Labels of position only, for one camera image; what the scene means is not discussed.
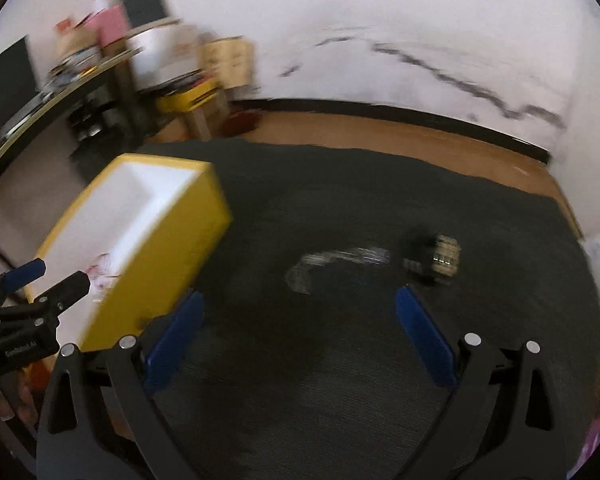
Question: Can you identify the yellow white cardboard box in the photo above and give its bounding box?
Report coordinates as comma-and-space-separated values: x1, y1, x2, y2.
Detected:
26, 154, 232, 351

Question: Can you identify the gold black wrist watch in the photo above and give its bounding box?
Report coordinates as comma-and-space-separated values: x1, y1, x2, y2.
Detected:
401, 229, 462, 286

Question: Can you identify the silver chain necklace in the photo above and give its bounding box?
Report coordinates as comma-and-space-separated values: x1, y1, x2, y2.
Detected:
284, 245, 392, 295

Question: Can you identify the dark wooden desk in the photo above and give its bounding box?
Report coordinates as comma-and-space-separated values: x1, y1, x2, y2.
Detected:
0, 48, 140, 179

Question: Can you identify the black patterned table cloth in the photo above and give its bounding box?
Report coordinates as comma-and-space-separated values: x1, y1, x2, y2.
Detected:
149, 140, 600, 479

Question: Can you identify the yellow black storage box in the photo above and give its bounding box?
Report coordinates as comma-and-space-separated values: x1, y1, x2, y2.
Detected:
156, 77, 222, 114

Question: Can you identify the white paper shopping bag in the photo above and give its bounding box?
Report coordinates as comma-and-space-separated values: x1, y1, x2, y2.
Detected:
126, 24, 202, 91

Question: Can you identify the red cloth on floor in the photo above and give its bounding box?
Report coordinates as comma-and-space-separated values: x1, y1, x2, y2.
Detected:
222, 110, 262, 138

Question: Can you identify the pink box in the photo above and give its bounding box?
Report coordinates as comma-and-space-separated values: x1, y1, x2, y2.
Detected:
82, 4, 130, 48

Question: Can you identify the brown paper shopping bag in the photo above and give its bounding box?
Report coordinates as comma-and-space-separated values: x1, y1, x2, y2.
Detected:
202, 37, 254, 89

